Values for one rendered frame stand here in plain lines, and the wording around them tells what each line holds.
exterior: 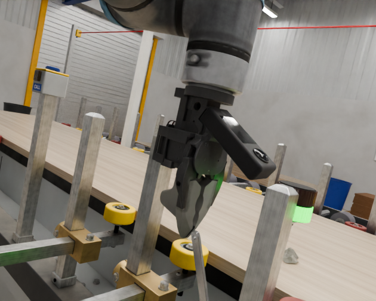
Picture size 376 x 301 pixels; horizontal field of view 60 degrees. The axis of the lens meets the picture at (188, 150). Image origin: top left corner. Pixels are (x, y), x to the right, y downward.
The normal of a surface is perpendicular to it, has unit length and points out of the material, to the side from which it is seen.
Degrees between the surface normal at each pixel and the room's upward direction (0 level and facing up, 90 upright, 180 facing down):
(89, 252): 90
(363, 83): 90
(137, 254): 90
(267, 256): 90
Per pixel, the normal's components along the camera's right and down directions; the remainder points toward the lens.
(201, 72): -0.43, 0.01
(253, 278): -0.65, -0.07
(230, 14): 0.07, 0.11
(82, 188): 0.73, 0.22
